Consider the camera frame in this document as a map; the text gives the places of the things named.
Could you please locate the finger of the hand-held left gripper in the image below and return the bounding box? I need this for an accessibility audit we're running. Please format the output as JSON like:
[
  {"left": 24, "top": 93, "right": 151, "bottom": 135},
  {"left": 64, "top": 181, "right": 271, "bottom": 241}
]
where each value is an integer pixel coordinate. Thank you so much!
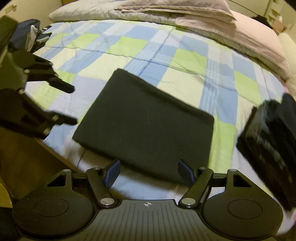
[
  {"left": 24, "top": 57, "right": 75, "bottom": 93},
  {"left": 22, "top": 109, "right": 78, "bottom": 139}
]

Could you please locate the pink blanket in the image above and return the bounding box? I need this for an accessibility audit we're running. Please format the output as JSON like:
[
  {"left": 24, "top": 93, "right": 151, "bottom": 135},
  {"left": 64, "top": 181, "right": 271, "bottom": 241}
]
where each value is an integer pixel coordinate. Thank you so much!
[{"left": 114, "top": 0, "right": 237, "bottom": 25}]

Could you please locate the pink pillow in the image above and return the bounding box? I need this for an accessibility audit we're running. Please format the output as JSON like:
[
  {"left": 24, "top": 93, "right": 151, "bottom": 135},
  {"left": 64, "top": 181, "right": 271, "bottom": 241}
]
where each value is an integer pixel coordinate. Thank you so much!
[{"left": 229, "top": 10, "right": 288, "bottom": 70}]

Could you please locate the white striped quilt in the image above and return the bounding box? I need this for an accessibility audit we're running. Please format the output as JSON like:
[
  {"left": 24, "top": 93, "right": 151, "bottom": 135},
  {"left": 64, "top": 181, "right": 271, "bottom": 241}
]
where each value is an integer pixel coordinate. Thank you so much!
[{"left": 48, "top": 3, "right": 289, "bottom": 80}]

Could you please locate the white shelf unit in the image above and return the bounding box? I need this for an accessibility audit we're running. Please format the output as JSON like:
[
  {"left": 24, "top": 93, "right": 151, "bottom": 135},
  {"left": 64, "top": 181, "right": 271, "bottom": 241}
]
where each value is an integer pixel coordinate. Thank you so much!
[{"left": 269, "top": 0, "right": 290, "bottom": 33}]

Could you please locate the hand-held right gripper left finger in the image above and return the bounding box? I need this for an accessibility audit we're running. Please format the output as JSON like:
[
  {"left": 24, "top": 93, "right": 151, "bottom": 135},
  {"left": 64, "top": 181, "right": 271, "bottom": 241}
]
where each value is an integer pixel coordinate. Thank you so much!
[{"left": 46, "top": 160, "right": 121, "bottom": 208}]

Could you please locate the stack of folded black clothes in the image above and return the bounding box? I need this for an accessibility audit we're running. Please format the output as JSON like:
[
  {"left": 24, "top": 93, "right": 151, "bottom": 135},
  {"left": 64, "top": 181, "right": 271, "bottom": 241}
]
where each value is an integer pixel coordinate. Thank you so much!
[{"left": 236, "top": 93, "right": 296, "bottom": 211}]

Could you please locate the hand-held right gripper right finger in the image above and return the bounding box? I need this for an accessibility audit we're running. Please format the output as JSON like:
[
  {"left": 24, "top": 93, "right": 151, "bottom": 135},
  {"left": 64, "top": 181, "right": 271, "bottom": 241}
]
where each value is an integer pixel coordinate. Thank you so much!
[{"left": 178, "top": 159, "right": 253, "bottom": 208}]

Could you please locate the dark grey garment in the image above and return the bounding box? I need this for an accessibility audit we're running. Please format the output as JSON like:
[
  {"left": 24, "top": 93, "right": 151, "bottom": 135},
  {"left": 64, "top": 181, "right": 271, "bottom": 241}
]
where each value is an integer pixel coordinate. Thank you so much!
[{"left": 72, "top": 68, "right": 215, "bottom": 186}]

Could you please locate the pile of mixed clothes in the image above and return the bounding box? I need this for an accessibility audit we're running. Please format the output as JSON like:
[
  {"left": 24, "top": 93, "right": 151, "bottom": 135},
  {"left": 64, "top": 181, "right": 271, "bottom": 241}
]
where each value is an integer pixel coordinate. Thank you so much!
[{"left": 9, "top": 20, "right": 52, "bottom": 52}]

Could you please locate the checked bed sheet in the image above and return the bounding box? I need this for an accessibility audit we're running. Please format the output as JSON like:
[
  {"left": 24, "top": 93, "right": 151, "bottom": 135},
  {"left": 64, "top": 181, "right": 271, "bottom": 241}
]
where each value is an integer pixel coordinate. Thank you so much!
[{"left": 23, "top": 20, "right": 296, "bottom": 234}]

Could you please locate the cream pillow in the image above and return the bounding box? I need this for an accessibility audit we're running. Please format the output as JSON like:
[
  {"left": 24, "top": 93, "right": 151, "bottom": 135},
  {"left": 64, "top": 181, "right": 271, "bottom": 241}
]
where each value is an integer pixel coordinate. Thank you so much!
[{"left": 279, "top": 32, "right": 296, "bottom": 79}]

